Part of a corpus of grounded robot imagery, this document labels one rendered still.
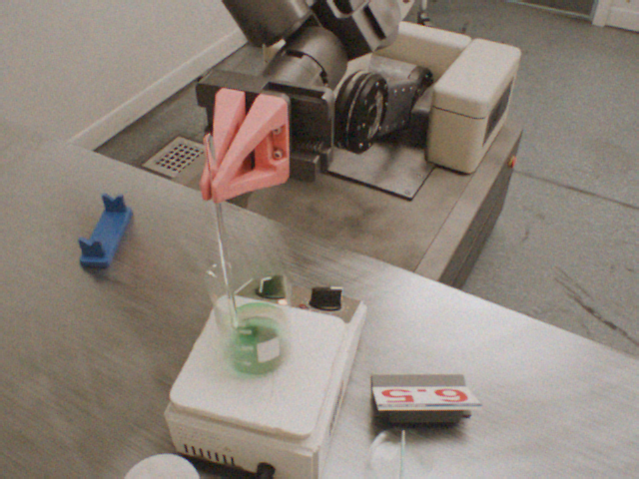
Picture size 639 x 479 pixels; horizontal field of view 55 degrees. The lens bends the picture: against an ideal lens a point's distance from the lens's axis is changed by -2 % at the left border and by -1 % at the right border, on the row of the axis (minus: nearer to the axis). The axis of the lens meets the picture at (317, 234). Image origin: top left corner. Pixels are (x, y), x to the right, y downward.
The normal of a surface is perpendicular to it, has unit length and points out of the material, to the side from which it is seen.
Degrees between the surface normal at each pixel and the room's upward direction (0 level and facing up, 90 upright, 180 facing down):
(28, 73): 90
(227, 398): 0
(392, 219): 0
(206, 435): 90
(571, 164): 0
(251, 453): 90
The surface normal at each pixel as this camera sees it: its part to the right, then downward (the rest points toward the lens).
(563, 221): 0.00, -0.74
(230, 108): -0.13, -0.47
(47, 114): 0.88, 0.33
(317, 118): -0.34, 0.63
